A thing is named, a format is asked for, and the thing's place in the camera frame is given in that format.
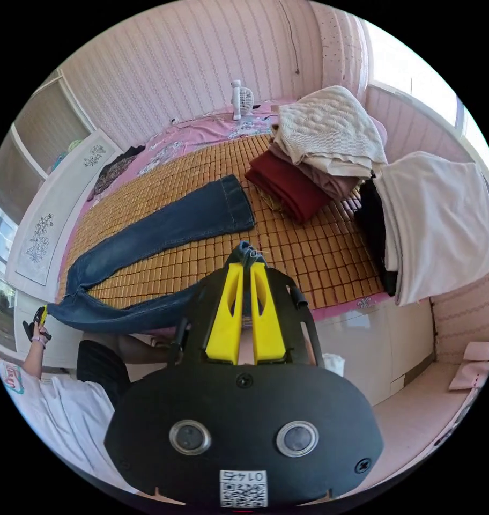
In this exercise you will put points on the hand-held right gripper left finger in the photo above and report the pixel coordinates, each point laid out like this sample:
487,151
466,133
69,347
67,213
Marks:
224,322

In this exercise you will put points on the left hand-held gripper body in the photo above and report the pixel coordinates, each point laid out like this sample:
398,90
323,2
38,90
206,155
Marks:
28,326

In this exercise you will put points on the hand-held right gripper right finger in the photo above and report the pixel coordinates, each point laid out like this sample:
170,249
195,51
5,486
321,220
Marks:
268,326

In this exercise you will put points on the blue jeans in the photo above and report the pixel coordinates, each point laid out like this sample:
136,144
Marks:
156,233

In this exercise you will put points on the person's left forearm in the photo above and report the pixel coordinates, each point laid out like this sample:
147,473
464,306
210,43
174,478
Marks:
34,360

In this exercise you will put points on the person's left hand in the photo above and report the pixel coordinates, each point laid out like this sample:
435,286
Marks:
38,333

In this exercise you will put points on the bed with woven mat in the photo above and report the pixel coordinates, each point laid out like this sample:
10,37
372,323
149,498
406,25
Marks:
309,249

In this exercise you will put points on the white headboard with flower print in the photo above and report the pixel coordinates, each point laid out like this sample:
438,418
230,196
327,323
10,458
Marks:
47,225

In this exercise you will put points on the person's body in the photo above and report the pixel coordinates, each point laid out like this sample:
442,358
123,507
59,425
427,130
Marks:
75,418

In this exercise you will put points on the dark patterned garment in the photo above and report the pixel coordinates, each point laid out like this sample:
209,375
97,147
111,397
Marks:
112,173

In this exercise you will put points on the white cupboard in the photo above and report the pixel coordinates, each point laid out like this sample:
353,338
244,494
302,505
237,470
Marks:
47,116

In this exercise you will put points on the pink cushion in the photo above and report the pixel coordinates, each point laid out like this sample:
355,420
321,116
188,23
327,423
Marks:
473,368

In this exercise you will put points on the small white fan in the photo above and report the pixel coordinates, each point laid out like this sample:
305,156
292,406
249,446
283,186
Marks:
241,98

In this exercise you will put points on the pink dotted curtain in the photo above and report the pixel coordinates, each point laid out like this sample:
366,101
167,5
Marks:
341,44

